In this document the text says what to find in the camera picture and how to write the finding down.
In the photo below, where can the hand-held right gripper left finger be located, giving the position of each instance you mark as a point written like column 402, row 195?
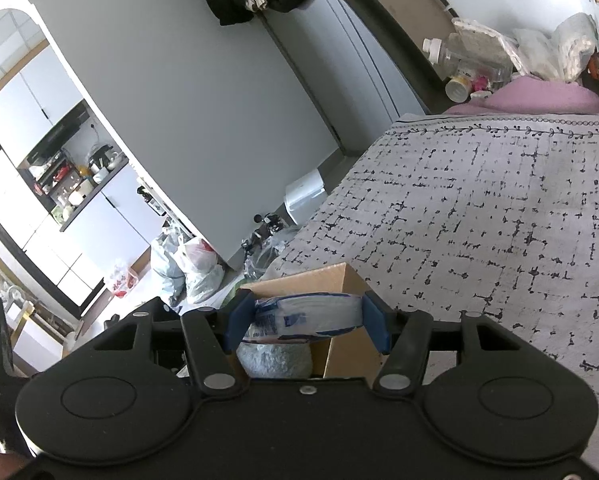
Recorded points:
column 239, row 320

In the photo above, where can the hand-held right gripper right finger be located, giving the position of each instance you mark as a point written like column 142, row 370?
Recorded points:
column 374, row 322

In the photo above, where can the brown cardboard box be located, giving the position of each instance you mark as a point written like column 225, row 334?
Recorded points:
column 349, row 355

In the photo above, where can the grey fluffy slipper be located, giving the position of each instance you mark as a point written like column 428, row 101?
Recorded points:
column 274, row 360

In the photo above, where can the blue tissue pack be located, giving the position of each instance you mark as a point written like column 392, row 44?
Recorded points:
column 309, row 315

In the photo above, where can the white red plastic bag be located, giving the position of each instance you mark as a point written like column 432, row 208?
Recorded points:
column 199, row 265

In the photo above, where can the clear crumpled plastic bag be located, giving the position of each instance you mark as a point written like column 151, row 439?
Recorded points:
column 269, row 255

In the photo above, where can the grey blue plastic bag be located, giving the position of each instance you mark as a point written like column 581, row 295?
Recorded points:
column 164, row 260

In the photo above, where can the clear box with red contents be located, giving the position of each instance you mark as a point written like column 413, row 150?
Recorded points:
column 122, row 280

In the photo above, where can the grey printed bed cover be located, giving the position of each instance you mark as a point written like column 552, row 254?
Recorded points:
column 479, row 210

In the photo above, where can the dark kitchen counter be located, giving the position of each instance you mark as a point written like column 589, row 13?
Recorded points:
column 92, row 195

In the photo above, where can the metal cooking pot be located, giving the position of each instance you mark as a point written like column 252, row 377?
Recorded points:
column 102, row 160

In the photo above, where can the black range hood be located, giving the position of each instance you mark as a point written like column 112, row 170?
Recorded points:
column 59, row 137

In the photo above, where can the small white jar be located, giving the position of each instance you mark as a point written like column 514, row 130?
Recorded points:
column 458, row 88

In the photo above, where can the small pink toy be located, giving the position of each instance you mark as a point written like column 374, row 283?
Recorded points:
column 479, row 87

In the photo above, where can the clear plastic bottle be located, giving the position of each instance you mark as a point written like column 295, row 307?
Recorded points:
column 459, row 57

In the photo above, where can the pink pillow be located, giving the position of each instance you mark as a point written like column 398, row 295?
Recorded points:
column 539, row 95

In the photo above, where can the brown bed headboard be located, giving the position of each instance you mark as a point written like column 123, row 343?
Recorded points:
column 404, row 5

